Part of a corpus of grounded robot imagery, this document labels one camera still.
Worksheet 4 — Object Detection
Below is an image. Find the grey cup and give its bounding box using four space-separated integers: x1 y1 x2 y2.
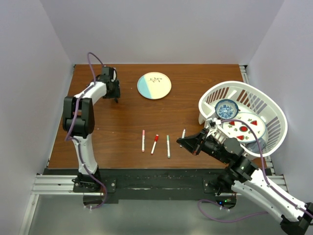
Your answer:
246 139 267 154

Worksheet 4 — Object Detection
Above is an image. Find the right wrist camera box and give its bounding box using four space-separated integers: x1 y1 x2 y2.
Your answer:
205 117 222 129

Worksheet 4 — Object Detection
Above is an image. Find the white pen red tip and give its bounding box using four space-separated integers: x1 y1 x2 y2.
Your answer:
151 134 159 155

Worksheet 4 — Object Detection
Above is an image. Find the white plastic dish basket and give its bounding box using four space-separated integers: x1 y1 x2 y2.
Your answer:
198 81 288 160

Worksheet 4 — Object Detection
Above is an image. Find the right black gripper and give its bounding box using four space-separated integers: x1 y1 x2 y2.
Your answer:
177 127 229 164

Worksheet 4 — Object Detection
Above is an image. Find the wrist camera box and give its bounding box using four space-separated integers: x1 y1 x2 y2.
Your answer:
100 66 117 83
205 117 222 129

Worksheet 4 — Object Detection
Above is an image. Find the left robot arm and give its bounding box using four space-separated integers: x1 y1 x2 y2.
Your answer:
62 69 120 193

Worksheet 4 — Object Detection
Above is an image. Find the cream and teal plate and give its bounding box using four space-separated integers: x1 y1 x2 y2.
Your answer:
137 72 172 100

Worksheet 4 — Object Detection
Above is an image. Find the blue patterned bowl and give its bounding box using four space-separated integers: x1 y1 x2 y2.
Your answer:
215 99 239 119

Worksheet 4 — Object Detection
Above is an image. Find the watermelon pattern plate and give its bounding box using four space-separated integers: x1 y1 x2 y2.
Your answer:
222 112 267 144

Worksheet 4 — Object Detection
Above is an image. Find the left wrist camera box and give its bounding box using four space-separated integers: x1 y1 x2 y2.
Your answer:
100 66 117 83

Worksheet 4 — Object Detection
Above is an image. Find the white pen black tip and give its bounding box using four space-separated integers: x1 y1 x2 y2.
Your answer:
179 128 186 148

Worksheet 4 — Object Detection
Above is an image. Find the white pen green tip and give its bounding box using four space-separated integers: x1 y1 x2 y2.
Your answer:
166 135 171 159

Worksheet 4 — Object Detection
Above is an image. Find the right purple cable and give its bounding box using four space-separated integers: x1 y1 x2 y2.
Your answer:
220 119 313 221

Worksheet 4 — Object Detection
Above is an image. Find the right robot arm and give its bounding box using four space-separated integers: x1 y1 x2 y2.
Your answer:
177 129 313 235

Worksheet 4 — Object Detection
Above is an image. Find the white pen pink tip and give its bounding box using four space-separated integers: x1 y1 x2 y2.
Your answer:
141 130 145 153

